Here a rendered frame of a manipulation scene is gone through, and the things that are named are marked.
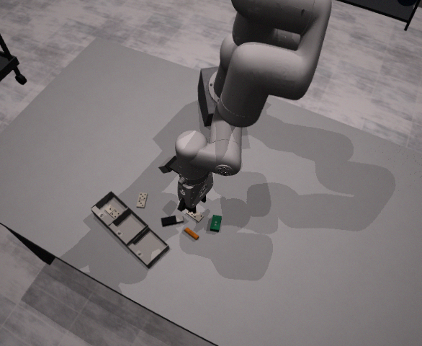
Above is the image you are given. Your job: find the white domino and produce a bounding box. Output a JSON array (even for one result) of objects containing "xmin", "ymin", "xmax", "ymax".
[
  {"xmin": 136, "ymin": 192, "xmax": 148, "ymax": 208},
  {"xmin": 105, "ymin": 204, "xmax": 120, "ymax": 219},
  {"xmin": 187, "ymin": 211, "xmax": 204, "ymax": 222}
]

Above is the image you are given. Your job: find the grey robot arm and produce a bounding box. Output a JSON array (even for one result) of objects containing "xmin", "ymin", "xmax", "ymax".
[{"xmin": 158, "ymin": 0, "xmax": 332, "ymax": 185}]

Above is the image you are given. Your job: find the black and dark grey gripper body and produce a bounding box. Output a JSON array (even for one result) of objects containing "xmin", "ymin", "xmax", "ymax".
[{"xmin": 178, "ymin": 172, "xmax": 213, "ymax": 208}]

